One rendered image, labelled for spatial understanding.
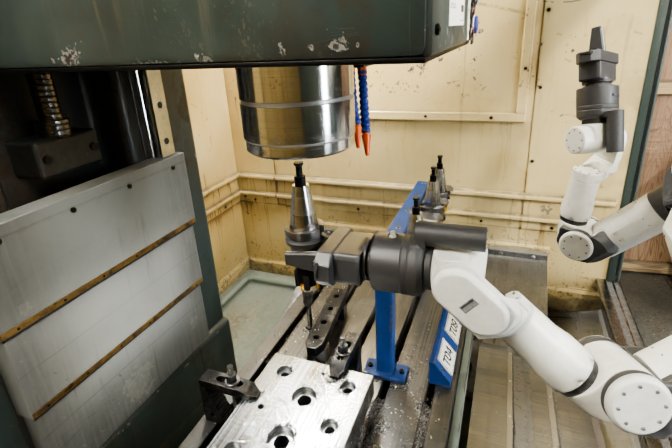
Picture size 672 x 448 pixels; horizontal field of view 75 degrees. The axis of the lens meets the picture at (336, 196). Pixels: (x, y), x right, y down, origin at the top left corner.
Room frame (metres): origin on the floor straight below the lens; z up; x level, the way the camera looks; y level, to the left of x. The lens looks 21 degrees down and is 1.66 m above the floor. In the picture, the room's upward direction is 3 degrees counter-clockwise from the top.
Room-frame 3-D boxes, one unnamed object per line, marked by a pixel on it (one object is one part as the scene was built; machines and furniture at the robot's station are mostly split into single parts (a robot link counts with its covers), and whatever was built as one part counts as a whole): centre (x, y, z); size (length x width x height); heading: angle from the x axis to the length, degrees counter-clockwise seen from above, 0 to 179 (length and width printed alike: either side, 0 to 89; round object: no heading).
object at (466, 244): (0.55, -0.15, 1.35); 0.11 x 0.11 x 0.11; 68
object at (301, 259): (0.59, 0.06, 1.34); 0.06 x 0.02 x 0.03; 68
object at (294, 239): (0.63, 0.05, 1.37); 0.06 x 0.06 x 0.03
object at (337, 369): (0.78, 0.00, 0.97); 0.13 x 0.03 x 0.15; 158
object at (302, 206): (0.63, 0.05, 1.41); 0.04 x 0.04 x 0.07
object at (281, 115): (0.62, 0.05, 1.57); 0.16 x 0.16 x 0.12
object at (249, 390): (0.70, 0.24, 0.97); 0.13 x 0.03 x 0.15; 68
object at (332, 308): (0.97, 0.04, 0.93); 0.26 x 0.05 x 0.06; 163
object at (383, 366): (0.82, -0.10, 1.05); 0.10 x 0.05 x 0.30; 68
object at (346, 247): (0.59, -0.04, 1.34); 0.13 x 0.12 x 0.10; 158
